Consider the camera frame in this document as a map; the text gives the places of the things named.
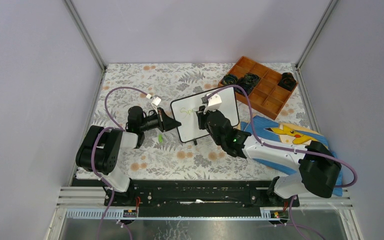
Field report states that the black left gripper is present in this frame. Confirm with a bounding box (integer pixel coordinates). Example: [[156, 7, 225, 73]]
[[139, 106, 181, 132]]

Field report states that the white whiteboard black frame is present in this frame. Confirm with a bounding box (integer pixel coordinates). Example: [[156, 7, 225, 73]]
[[170, 87, 240, 143]]

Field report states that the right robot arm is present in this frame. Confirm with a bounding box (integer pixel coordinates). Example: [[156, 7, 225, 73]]
[[196, 106, 342, 206]]

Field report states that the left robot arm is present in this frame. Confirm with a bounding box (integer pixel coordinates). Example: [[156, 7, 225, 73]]
[[75, 106, 182, 206]]

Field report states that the black rings left compartment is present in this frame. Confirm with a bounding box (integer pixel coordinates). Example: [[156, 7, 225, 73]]
[[220, 74, 239, 87]]

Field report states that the black rings compartment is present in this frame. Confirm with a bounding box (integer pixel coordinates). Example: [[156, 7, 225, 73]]
[[277, 72, 297, 92], [236, 72, 262, 97], [220, 74, 239, 87]]

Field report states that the black rings middle compartment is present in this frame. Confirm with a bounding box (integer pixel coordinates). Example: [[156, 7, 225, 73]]
[[236, 72, 262, 97]]

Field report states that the blue Pikachu cloth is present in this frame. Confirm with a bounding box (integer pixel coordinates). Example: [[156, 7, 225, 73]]
[[240, 116, 343, 197]]

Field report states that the orange wooden compartment tray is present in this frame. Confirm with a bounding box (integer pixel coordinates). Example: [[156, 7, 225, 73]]
[[218, 56, 299, 120]]

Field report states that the black rings right compartment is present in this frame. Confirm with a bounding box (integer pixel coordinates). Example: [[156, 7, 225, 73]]
[[277, 72, 297, 92]]

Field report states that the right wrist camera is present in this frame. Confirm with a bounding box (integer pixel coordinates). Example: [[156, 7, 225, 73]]
[[201, 93, 222, 114]]

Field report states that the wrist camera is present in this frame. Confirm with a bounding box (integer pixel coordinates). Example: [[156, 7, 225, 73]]
[[146, 93, 162, 115], [201, 93, 222, 114]]

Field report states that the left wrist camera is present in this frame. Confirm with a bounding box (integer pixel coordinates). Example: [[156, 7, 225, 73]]
[[146, 93, 162, 115]]

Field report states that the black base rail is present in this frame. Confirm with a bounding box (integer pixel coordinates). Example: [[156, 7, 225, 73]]
[[71, 178, 309, 220]]

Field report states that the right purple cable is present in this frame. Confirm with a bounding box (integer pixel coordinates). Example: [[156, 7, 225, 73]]
[[206, 84, 359, 189]]

